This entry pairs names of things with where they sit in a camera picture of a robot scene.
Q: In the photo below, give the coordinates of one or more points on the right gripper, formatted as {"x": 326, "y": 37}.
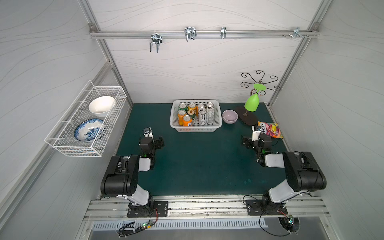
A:
{"x": 248, "y": 142}

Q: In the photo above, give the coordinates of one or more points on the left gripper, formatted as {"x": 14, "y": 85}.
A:
{"x": 157, "y": 143}

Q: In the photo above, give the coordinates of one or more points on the white perforated plastic basket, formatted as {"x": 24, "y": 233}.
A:
{"x": 196, "y": 127}

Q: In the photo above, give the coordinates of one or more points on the orange soda can yellow band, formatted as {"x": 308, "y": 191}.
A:
{"x": 181, "y": 114}

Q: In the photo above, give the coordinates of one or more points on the orange Fanta can front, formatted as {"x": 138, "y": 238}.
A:
{"x": 187, "y": 121}

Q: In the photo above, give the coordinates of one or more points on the white Monster can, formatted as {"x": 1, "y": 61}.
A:
{"x": 202, "y": 114}
{"x": 210, "y": 113}

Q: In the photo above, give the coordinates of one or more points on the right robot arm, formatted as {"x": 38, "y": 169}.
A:
{"x": 303, "y": 174}

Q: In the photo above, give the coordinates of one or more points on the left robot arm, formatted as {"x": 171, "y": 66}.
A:
{"x": 121, "y": 179}

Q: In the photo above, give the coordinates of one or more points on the Fox's candy bag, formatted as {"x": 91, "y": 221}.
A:
{"x": 271, "y": 129}

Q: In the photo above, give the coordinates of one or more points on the green lamp with dark base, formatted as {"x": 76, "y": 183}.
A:
{"x": 246, "y": 112}

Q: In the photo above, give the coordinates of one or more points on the purple bowl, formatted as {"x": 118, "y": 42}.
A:
{"x": 229, "y": 116}

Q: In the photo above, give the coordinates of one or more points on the green Sprite can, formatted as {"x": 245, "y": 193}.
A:
{"x": 183, "y": 106}

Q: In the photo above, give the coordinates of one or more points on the green gold-top can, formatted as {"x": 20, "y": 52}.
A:
{"x": 192, "y": 114}

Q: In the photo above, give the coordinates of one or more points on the orange soda can back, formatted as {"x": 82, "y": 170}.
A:
{"x": 192, "y": 106}

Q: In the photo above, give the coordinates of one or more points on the white bowl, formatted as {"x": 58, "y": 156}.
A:
{"x": 101, "y": 106}

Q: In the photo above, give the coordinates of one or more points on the blue patterned plate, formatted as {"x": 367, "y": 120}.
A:
{"x": 89, "y": 130}

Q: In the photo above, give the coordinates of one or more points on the double metal hook left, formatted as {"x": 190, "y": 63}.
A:
{"x": 156, "y": 40}

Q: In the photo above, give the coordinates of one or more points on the metal hook right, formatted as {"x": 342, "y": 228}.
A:
{"x": 296, "y": 34}

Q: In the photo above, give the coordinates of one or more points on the metal hook middle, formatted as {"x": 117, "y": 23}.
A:
{"x": 190, "y": 33}

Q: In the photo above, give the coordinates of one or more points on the small metal hook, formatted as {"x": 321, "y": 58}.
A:
{"x": 223, "y": 32}

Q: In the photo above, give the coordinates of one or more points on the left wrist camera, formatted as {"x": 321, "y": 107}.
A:
{"x": 148, "y": 133}

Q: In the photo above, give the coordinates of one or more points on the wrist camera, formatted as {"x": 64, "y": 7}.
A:
{"x": 256, "y": 131}
{"x": 148, "y": 133}

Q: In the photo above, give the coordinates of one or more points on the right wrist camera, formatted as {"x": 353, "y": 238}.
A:
{"x": 256, "y": 131}

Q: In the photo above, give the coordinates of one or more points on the black scroll wall hook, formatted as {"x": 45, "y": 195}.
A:
{"x": 271, "y": 83}

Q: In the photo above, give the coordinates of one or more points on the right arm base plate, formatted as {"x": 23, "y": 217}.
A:
{"x": 258, "y": 207}

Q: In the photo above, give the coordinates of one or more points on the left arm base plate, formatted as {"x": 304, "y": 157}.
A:
{"x": 153, "y": 209}

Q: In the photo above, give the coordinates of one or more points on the white wire wall basket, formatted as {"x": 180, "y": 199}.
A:
{"x": 61, "y": 137}

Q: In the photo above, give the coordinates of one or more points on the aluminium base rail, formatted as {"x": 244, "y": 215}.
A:
{"x": 204, "y": 207}

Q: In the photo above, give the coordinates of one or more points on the metal rail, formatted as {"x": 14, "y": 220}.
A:
{"x": 215, "y": 34}

